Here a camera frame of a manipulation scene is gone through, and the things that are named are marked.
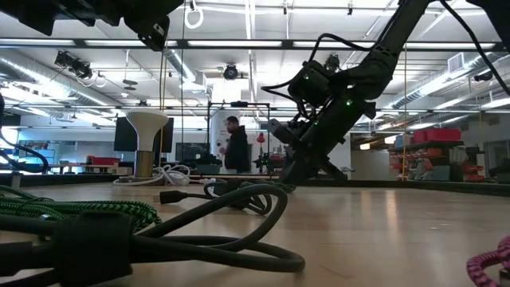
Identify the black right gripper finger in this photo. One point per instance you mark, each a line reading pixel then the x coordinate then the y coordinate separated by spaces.
pixel 334 171
pixel 303 173

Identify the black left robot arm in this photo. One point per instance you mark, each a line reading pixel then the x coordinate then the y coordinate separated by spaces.
pixel 40 12

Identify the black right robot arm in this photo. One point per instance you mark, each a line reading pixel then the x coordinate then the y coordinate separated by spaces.
pixel 378 64

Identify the red desk lamp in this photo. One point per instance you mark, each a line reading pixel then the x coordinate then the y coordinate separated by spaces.
pixel 261 138

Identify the person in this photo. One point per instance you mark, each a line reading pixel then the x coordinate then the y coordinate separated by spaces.
pixel 238 147

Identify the black overhead light bar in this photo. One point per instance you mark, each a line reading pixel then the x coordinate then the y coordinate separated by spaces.
pixel 235 44

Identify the white funnel-shaped lamp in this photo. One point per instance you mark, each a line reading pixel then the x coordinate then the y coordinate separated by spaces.
pixel 146 123

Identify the storage shelf rack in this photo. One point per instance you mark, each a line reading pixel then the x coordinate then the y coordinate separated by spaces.
pixel 438 159

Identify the red storage bin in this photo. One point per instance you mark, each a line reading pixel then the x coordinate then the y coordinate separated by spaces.
pixel 436 135

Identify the small black monitor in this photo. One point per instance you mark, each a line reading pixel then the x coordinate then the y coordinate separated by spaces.
pixel 191 151

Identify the large black monitor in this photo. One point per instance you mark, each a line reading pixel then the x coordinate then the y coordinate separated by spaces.
pixel 123 135

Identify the red box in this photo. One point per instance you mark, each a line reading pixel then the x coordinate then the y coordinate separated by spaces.
pixel 103 160

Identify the white air vent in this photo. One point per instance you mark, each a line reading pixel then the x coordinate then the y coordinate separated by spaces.
pixel 456 63

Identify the silver ceiling duct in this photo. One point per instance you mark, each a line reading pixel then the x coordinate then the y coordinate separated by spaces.
pixel 179 64
pixel 438 79
pixel 48 81

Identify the black ceiling camera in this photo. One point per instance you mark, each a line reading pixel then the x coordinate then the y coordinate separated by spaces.
pixel 230 72
pixel 483 75
pixel 332 60
pixel 79 68

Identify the black metal table frame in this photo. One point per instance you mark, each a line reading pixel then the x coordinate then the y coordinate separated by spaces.
pixel 438 186

